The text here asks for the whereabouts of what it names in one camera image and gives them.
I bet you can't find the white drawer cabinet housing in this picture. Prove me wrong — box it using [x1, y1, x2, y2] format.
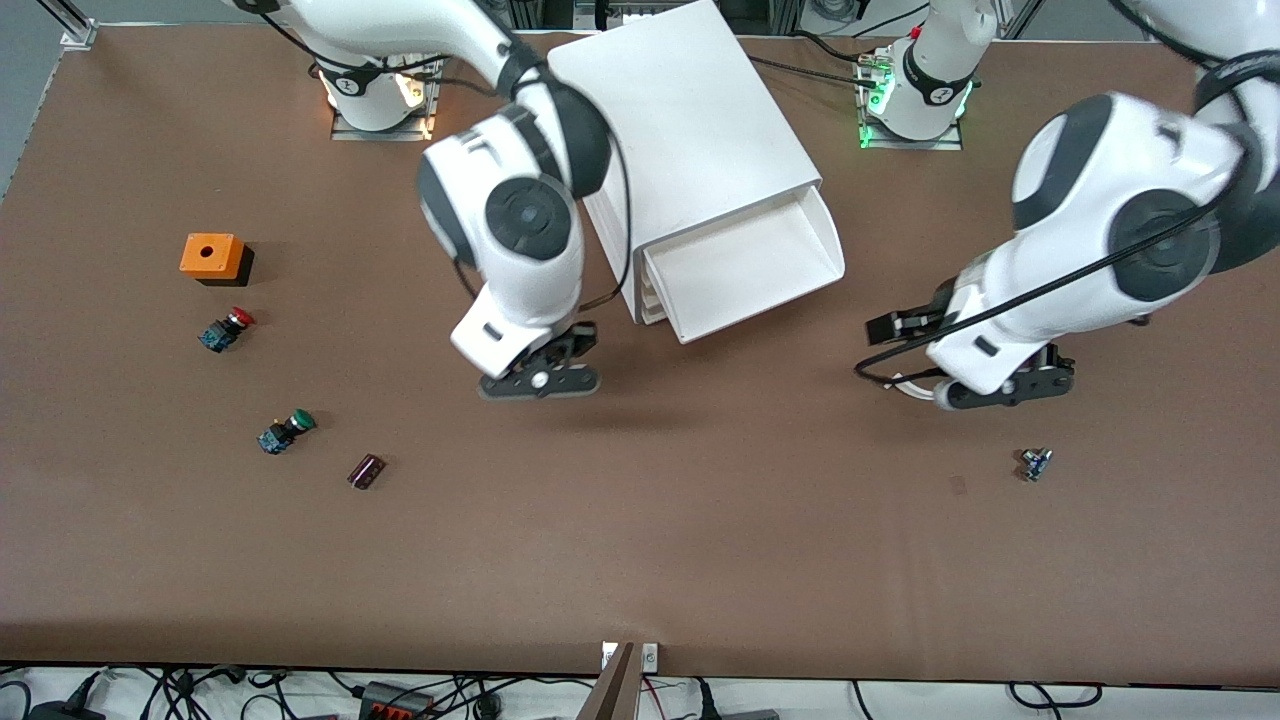
[545, 0, 823, 327]

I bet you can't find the green push button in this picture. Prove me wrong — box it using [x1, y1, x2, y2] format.
[257, 408, 317, 457]

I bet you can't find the red push button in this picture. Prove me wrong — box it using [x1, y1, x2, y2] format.
[197, 307, 257, 354]

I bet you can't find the white curved plastic clip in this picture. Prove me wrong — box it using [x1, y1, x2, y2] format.
[886, 372, 946, 403]

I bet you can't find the black orange power strip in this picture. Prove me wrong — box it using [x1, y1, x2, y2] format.
[358, 681, 437, 720]

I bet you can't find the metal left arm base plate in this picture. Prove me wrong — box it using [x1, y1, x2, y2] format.
[858, 55, 965, 152]

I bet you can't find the black braided cable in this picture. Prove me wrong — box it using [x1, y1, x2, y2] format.
[750, 55, 883, 89]

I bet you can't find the thin black cable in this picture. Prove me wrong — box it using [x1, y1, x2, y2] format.
[790, 30, 871, 66]

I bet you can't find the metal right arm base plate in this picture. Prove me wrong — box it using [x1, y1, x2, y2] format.
[330, 60, 444, 142]

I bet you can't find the black looped floor cable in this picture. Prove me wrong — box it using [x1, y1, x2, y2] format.
[1006, 682, 1103, 710]

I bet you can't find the brown camera pole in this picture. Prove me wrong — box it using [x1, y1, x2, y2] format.
[577, 642, 642, 720]

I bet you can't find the orange button enclosure box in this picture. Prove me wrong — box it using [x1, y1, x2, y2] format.
[179, 233, 255, 288]

